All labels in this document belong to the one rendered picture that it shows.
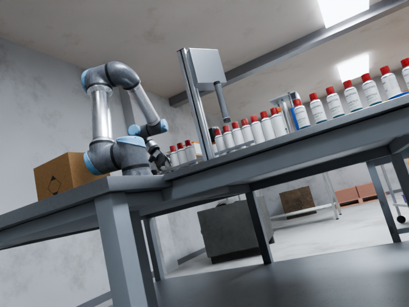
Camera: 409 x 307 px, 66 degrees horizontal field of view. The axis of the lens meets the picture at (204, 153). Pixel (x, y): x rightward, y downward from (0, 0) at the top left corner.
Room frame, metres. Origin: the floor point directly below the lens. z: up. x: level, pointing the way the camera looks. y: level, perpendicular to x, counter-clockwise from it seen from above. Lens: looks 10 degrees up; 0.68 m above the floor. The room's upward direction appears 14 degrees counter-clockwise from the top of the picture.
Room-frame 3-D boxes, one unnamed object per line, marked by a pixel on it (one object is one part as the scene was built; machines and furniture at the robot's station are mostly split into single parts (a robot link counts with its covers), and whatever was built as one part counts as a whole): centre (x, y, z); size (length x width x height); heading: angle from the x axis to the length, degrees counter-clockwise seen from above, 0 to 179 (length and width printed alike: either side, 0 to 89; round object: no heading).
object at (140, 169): (1.30, 0.30, 0.89); 0.15 x 0.15 x 0.10
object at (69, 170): (1.63, 0.71, 0.99); 0.30 x 0.24 x 0.27; 61
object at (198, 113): (1.48, -0.02, 1.16); 0.04 x 0.04 x 0.67; 65
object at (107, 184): (1.38, 0.46, 0.81); 0.90 x 0.90 x 0.04; 64
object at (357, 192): (7.98, -3.44, 0.21); 1.19 x 0.86 x 0.42; 64
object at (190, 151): (1.69, 0.07, 0.98); 0.05 x 0.05 x 0.20
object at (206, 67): (1.51, -0.10, 1.38); 0.17 x 0.10 x 0.19; 120
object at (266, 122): (1.49, -0.33, 0.98); 0.05 x 0.05 x 0.20
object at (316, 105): (1.39, -0.55, 0.98); 0.05 x 0.05 x 0.20
